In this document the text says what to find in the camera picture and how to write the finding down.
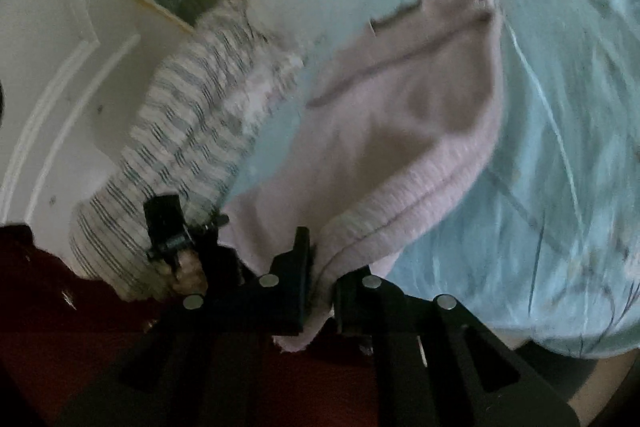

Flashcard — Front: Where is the plaid quilt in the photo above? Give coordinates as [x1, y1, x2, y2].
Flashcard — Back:
[69, 0, 306, 303]

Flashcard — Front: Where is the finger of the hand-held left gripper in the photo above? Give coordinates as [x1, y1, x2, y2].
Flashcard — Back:
[144, 193, 231, 268]

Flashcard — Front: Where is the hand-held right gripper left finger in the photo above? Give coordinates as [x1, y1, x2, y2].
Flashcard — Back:
[55, 227, 313, 427]

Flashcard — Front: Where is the pink knit sweater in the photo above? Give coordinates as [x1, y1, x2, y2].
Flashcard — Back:
[217, 0, 506, 353]

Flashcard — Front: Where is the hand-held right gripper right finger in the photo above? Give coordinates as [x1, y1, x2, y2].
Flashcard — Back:
[334, 274, 581, 427]

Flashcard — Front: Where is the floral pillow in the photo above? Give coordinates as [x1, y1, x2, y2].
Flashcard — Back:
[225, 69, 301, 132]

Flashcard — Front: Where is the dark red clothing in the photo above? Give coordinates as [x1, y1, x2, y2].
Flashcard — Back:
[0, 224, 381, 427]

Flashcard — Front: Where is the person's left hand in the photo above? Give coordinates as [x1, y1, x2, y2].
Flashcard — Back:
[170, 252, 209, 296]

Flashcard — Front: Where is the light blue floral bed sheet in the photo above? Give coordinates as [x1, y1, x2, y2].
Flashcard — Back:
[225, 0, 640, 358]

